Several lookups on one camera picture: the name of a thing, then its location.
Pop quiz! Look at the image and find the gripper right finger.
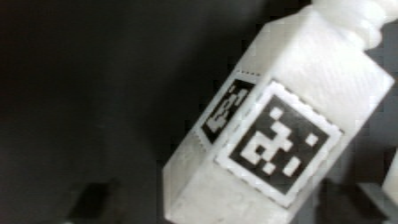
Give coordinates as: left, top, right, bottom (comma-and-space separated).
319, 179, 372, 224

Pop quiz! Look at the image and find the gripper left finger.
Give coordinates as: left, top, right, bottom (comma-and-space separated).
65, 183, 116, 224

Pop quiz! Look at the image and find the white leg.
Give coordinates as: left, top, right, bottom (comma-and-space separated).
164, 0, 398, 224

